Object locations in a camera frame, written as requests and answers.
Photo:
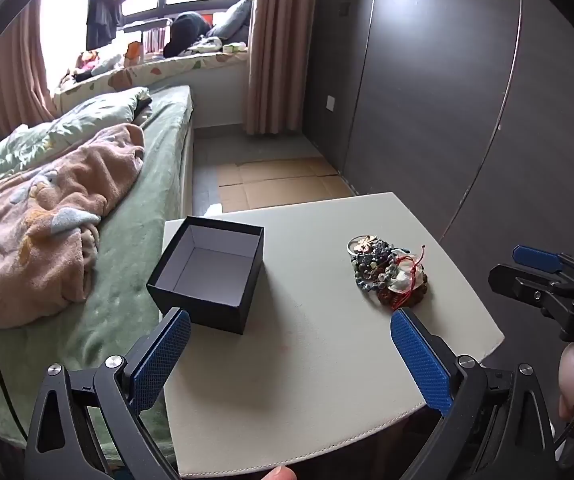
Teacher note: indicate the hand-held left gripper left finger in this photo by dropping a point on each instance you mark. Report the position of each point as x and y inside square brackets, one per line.
[162, 360]

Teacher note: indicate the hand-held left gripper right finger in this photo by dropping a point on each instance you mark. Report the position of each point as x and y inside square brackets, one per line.
[422, 365]

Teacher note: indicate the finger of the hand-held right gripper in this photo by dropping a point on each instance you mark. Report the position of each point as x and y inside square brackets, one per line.
[537, 258]
[522, 284]

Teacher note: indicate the black gift box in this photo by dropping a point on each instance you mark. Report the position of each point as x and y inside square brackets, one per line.
[207, 270]

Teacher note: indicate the gold butterfly brooch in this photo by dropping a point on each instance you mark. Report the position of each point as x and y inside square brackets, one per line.
[367, 243]

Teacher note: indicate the silver hoop bangle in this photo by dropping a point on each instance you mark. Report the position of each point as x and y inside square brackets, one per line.
[348, 246]

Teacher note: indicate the person's left hand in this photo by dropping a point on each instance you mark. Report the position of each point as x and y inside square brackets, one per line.
[278, 474]

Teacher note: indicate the bed with green sheet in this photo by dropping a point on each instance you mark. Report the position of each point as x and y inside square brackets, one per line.
[132, 260]

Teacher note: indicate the pink fleece blanket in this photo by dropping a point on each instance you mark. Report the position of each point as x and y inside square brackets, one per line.
[42, 240]

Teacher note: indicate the dark brown wardrobe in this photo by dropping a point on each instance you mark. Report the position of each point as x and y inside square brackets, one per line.
[417, 85]

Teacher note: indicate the flattened cardboard sheets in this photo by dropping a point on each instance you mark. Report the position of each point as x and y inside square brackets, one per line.
[277, 180]

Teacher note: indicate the green floral quilt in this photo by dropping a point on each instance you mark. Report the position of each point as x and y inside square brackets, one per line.
[92, 115]

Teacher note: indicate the patterned window seat cushion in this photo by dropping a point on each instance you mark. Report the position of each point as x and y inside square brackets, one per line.
[167, 67]

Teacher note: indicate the colourful plush toys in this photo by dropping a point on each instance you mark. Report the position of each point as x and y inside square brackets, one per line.
[94, 62]

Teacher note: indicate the orange bag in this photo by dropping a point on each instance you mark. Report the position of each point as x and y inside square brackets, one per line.
[133, 52]

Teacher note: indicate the pink curtain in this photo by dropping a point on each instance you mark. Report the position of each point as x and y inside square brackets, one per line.
[277, 45]
[17, 75]

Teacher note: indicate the black bag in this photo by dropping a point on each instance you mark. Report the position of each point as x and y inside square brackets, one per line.
[187, 32]

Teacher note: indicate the grey pillow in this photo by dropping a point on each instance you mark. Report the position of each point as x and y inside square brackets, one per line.
[234, 17]

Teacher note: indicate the hanging dark clothes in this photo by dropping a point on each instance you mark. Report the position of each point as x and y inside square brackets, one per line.
[104, 5]

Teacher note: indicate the white wall socket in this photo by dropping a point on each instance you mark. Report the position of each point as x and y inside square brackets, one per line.
[331, 103]

